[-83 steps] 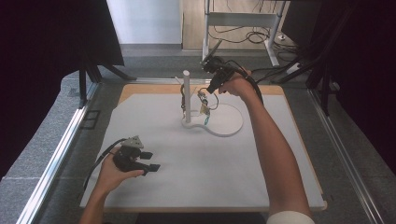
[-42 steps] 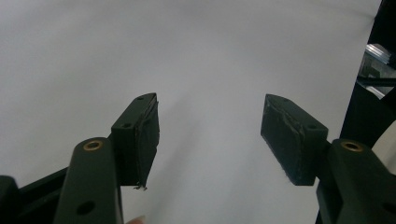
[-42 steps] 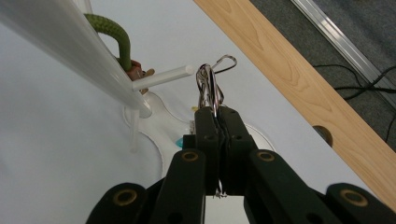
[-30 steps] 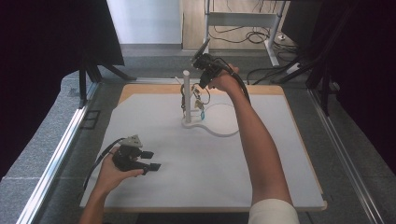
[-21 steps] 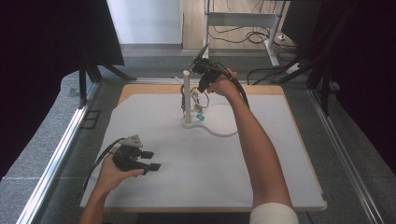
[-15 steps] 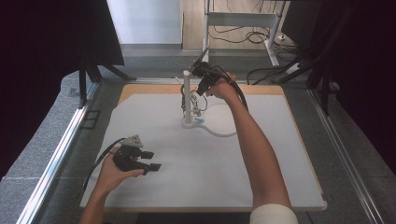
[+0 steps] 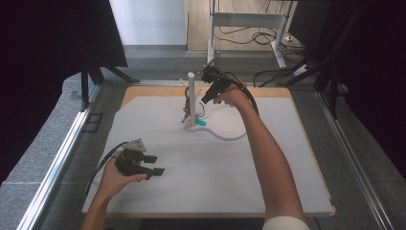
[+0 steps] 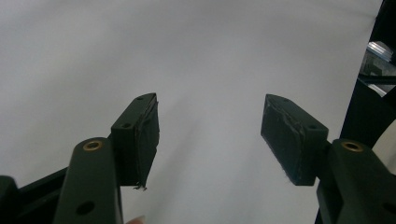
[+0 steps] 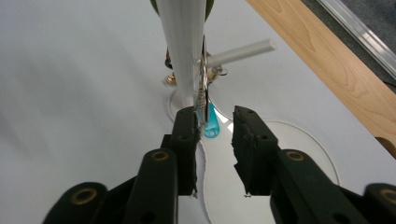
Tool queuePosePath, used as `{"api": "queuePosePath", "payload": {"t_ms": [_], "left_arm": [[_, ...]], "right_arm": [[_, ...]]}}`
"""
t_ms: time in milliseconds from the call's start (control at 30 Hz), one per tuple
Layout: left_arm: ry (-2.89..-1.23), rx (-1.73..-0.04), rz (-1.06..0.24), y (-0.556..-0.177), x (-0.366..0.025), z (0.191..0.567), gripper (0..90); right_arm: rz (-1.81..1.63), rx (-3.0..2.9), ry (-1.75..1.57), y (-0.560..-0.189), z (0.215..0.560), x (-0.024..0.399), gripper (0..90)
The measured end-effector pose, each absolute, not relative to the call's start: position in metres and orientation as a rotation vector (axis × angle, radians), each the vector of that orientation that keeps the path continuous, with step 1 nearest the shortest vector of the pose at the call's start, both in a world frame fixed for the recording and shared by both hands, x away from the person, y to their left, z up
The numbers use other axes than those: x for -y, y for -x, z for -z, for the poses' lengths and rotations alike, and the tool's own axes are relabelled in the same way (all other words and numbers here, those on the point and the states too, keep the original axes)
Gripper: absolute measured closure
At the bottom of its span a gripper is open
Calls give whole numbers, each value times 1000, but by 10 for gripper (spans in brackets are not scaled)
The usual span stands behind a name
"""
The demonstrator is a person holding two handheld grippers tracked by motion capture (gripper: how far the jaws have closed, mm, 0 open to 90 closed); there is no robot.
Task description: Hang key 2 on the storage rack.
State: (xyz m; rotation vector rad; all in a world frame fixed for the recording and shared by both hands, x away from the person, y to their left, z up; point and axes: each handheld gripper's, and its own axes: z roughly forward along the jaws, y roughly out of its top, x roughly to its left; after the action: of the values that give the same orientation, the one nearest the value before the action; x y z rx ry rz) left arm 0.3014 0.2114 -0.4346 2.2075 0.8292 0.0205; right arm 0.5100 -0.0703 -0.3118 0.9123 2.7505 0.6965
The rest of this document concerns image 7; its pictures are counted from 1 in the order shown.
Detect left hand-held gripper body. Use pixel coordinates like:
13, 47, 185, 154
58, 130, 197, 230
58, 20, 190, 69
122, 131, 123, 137
114, 138, 151, 177

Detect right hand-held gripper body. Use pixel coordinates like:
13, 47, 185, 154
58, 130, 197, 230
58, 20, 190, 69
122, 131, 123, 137
200, 53, 232, 94

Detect white key stand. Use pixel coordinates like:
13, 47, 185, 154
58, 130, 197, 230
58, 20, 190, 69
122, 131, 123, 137
178, 71, 249, 142

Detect brown leather keychain green loop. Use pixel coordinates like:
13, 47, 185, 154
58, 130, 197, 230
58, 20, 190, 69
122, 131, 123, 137
181, 85, 192, 125

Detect metal key ring teal tag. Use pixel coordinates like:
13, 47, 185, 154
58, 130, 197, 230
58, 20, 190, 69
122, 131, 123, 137
193, 98, 208, 127

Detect person's right hand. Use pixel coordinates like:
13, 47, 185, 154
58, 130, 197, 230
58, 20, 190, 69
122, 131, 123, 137
213, 83, 252, 109

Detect person's left hand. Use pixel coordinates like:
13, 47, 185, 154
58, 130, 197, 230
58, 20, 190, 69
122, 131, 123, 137
95, 149, 149, 201

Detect white table mat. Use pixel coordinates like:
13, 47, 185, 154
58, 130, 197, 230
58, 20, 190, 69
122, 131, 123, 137
81, 95, 335, 216

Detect white power strip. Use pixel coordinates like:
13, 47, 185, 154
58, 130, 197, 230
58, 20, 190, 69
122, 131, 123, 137
292, 64, 309, 78

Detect black metal stand legs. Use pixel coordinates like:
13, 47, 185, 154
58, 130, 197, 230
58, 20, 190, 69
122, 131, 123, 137
277, 6, 365, 120
79, 59, 142, 113

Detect black curtain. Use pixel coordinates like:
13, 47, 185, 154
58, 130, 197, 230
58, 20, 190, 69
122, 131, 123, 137
287, 0, 406, 180
0, 0, 129, 186

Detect white sleeve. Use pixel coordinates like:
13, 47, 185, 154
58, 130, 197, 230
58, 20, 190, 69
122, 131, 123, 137
261, 216, 311, 230

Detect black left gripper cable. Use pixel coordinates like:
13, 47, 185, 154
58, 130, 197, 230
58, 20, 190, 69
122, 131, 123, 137
84, 141, 129, 196

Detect aluminium rail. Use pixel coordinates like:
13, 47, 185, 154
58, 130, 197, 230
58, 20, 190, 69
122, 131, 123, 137
127, 79, 257, 88
16, 84, 103, 230
315, 90, 396, 230

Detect black floor cables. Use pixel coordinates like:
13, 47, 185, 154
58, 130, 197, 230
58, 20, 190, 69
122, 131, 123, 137
213, 0, 309, 56

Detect white desk frame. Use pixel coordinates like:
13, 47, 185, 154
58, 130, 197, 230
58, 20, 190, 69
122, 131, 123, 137
206, 0, 294, 70

